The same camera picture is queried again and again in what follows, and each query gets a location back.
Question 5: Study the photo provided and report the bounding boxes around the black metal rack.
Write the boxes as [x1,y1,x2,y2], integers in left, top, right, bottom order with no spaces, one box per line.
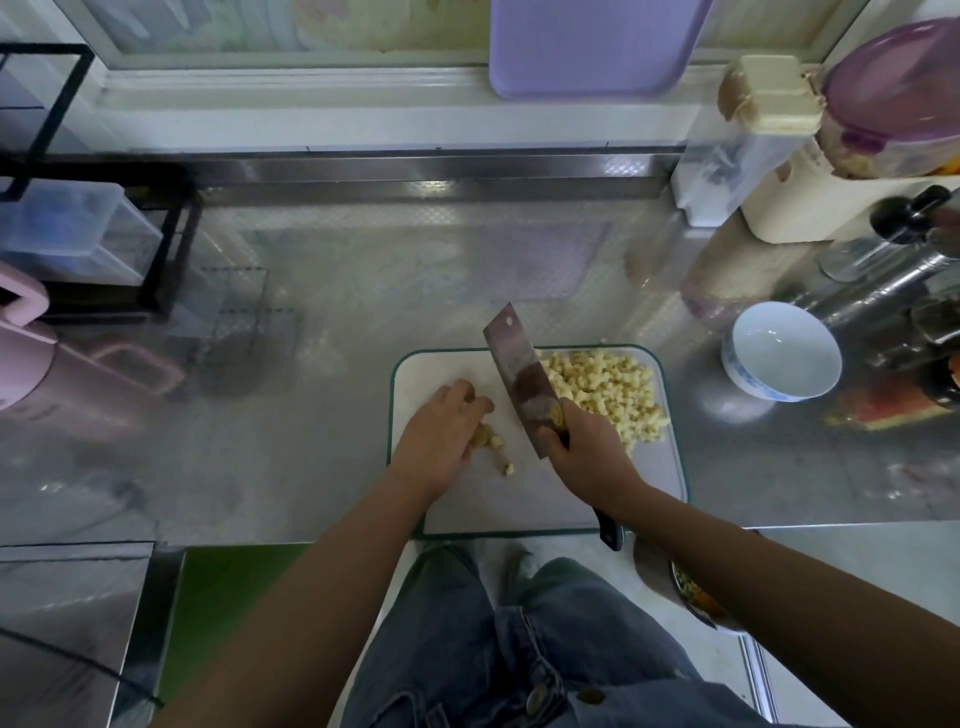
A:
[0,42,204,320]

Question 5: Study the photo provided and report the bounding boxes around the purple lid food container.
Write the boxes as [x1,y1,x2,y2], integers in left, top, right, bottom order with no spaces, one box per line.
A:
[817,18,960,182]

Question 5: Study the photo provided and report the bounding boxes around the glass jar red lid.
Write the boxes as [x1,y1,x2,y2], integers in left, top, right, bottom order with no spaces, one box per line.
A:
[877,297,960,366]

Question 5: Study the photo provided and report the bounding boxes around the steel cleaver knife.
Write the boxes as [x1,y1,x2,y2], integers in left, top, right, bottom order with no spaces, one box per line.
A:
[481,303,624,552]

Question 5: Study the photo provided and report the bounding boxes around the cut yellow potato strips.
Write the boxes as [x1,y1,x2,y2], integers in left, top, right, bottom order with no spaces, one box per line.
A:
[471,423,516,479]

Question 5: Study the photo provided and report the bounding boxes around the pink kettle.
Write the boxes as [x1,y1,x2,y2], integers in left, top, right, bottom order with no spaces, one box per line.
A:
[0,262,189,440]

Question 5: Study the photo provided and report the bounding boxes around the person's right hand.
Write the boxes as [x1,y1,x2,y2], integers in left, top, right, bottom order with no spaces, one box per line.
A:
[537,400,647,519]

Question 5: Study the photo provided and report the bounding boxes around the purple plastic cutting board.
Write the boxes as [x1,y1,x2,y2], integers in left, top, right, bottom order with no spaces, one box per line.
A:
[487,0,716,101]

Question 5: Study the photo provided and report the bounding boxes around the green mat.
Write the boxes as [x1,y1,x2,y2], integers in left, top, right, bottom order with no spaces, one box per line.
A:
[157,543,309,707]

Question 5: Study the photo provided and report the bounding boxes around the metal bowl with scraps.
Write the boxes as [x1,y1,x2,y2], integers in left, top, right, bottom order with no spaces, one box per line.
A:
[633,532,744,632]

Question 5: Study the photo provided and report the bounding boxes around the white cutting board green rim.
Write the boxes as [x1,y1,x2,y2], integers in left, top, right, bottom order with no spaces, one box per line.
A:
[388,345,690,539]

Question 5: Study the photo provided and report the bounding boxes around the pile of diced potato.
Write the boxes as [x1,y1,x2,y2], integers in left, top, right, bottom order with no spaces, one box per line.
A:
[537,349,674,456]

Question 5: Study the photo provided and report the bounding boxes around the clear container cream lid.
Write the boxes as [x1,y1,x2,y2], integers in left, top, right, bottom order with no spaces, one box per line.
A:
[670,55,827,228]

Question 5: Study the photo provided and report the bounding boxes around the person's left hand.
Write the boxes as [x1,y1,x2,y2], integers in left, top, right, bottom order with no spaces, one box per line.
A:
[387,379,497,504]

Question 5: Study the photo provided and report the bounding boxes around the steel bin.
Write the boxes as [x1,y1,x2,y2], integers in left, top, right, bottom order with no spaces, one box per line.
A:
[0,541,185,728]

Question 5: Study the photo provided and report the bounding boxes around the person's blue jeans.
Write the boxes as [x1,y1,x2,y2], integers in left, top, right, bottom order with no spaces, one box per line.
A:
[342,543,774,728]

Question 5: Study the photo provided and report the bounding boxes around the clear plastic storage box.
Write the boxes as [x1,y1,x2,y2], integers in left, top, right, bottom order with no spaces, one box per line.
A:
[0,178,164,287]

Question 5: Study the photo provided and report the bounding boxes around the white bowl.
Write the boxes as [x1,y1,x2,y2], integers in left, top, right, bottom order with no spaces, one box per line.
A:
[721,301,845,404]

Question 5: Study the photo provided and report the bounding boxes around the sauce bottle red label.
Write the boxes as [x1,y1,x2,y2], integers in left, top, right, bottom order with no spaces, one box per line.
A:
[918,357,960,410]

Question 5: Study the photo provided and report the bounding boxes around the glass bottle black cap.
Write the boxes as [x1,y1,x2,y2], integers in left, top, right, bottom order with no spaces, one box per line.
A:
[817,183,954,284]

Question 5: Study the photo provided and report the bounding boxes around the cream plastic canister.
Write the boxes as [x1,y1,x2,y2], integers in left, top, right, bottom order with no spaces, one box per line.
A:
[741,142,960,245]

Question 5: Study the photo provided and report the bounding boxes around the person's right forearm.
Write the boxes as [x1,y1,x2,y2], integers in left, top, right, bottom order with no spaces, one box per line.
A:
[618,487,960,728]

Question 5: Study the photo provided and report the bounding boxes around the person's left forearm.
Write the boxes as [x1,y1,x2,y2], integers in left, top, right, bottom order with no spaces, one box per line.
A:
[157,483,444,728]

